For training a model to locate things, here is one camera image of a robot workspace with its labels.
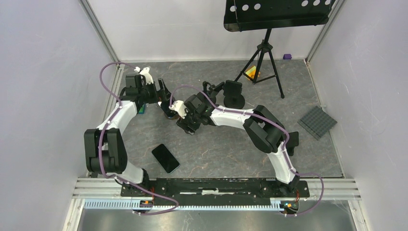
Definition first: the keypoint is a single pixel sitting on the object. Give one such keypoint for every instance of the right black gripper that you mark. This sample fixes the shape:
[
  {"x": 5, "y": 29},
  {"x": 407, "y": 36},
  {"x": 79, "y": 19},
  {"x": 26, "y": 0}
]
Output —
[{"x": 183, "y": 123}]

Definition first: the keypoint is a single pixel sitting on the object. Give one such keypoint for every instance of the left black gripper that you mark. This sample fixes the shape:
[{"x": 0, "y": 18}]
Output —
[{"x": 163, "y": 95}]

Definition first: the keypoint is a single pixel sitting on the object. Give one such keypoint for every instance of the black round-base phone stand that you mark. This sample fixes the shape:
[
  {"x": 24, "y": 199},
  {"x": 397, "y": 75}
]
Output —
[{"x": 212, "y": 90}]

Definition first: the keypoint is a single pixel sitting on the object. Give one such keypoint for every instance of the black smartphone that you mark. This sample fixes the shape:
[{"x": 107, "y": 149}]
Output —
[
  {"x": 165, "y": 158},
  {"x": 232, "y": 88}
]

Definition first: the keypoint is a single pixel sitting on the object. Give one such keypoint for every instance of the black square-base phone holder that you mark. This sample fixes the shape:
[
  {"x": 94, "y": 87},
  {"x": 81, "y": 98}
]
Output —
[{"x": 292, "y": 143}]

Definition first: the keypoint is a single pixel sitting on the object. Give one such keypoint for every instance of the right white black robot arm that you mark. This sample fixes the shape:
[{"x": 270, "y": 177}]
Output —
[{"x": 265, "y": 131}]

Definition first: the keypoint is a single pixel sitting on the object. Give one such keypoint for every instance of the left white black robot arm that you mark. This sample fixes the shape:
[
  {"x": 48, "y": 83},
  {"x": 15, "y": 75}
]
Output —
[{"x": 105, "y": 151}]

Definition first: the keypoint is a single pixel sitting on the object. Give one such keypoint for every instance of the black music stand tripod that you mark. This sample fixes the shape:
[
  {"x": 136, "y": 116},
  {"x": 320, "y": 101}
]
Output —
[{"x": 248, "y": 15}]

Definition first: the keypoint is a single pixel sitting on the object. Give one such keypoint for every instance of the green white blue blocks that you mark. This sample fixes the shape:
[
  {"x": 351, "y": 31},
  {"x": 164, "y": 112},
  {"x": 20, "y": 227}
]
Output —
[{"x": 142, "y": 110}]

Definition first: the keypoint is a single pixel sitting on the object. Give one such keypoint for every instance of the orange yellow block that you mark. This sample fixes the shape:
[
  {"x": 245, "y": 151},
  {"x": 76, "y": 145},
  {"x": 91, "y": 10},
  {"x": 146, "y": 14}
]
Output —
[{"x": 250, "y": 72}]

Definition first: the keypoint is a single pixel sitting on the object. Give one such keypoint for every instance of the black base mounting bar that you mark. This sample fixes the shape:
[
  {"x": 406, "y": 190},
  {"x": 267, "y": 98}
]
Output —
[{"x": 222, "y": 191}]

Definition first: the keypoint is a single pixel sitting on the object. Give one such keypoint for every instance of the purple block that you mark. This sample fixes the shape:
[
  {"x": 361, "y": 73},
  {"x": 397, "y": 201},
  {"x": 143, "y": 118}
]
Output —
[{"x": 287, "y": 56}]

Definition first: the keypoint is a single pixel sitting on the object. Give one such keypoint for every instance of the grey studded baseplate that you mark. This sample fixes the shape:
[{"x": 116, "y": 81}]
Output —
[{"x": 317, "y": 122}]

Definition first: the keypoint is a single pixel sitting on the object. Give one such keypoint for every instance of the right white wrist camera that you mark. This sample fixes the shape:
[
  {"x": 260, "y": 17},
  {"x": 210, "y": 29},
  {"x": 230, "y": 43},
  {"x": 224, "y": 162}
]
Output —
[{"x": 179, "y": 107}]

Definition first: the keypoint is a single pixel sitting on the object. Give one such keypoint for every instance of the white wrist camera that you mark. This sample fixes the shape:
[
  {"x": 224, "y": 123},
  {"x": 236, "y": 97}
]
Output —
[
  {"x": 145, "y": 72},
  {"x": 179, "y": 107}
]

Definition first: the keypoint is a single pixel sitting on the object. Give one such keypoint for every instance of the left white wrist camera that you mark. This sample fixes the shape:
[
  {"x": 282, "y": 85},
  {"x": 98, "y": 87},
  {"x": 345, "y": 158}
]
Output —
[{"x": 145, "y": 72}]

